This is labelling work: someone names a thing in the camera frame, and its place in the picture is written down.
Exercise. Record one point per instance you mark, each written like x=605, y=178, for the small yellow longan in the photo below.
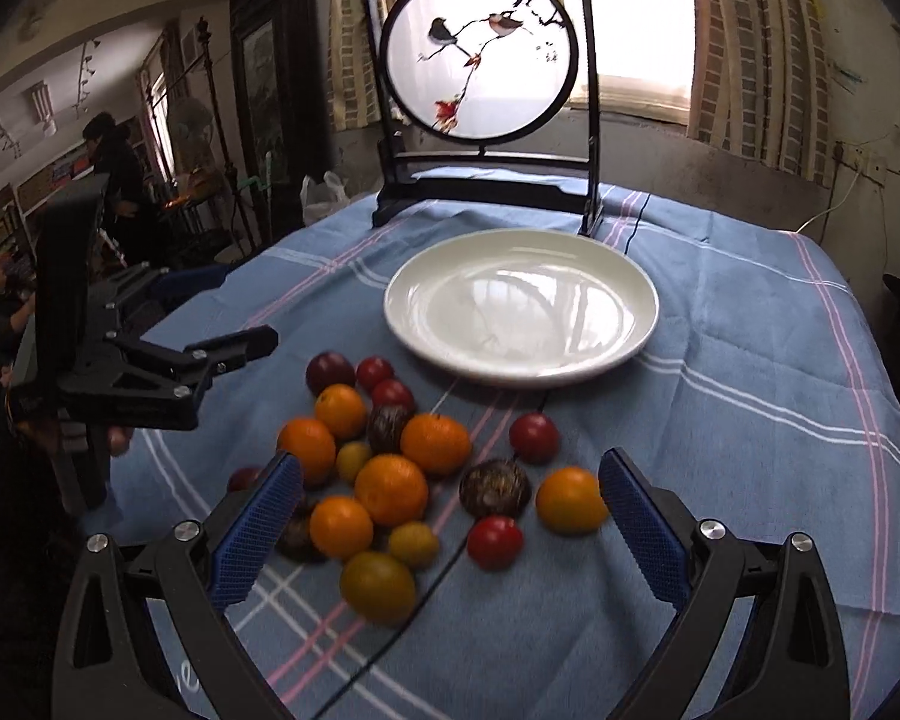
x=351, y=459
x=414, y=545

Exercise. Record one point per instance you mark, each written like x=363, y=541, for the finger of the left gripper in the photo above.
x=120, y=381
x=235, y=350

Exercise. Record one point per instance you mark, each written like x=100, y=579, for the small orange tomato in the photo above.
x=340, y=527

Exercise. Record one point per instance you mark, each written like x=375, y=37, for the dark wooden cabinet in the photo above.
x=281, y=107

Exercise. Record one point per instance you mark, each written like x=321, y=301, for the small orange mandarin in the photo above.
x=342, y=409

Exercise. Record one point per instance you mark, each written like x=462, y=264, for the dark brown water chestnut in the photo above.
x=385, y=428
x=495, y=487
x=296, y=543

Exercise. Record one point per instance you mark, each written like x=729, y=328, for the standing fan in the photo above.
x=190, y=129

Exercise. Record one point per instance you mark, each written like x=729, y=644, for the blue plaid tablecloth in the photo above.
x=761, y=400

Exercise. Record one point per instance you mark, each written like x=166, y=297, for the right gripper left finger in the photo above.
x=109, y=662

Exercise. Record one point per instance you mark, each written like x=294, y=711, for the white ceramic plate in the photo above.
x=522, y=308

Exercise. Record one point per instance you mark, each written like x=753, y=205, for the large orange mandarin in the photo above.
x=392, y=489
x=438, y=444

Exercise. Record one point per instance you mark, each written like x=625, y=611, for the dark red plum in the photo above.
x=326, y=369
x=243, y=478

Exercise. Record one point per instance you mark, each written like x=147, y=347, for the round bird painting screen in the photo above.
x=459, y=82

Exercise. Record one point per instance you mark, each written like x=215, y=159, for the white plastic bag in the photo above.
x=323, y=198

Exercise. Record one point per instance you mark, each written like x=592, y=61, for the person in black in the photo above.
x=128, y=215

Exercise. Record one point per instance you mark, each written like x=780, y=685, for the yellow green tomato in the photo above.
x=379, y=588

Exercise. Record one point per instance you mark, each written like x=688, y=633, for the red cherry tomato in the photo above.
x=372, y=371
x=392, y=392

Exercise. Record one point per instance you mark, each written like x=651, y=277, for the orange yellow tomato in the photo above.
x=569, y=503

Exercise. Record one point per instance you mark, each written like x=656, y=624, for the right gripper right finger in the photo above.
x=791, y=660

